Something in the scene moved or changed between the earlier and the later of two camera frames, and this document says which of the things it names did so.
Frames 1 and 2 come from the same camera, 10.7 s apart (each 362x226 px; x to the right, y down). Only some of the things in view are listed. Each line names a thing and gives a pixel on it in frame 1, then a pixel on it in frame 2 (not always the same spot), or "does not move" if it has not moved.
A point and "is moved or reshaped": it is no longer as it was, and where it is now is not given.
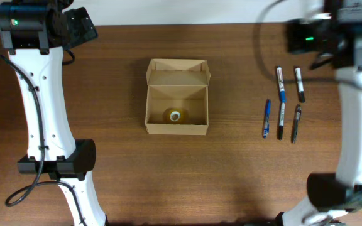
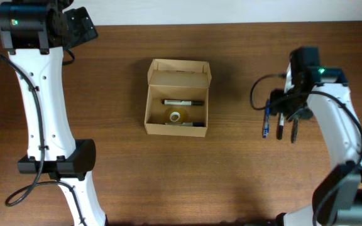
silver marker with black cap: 281,120 does not move
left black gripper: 85,27 does not move
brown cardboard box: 177,96 does not move
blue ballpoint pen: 267,117 does not move
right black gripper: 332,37 to 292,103
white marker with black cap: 300,86 is moved or reshaped
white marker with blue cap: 283,95 is moved or reshaped
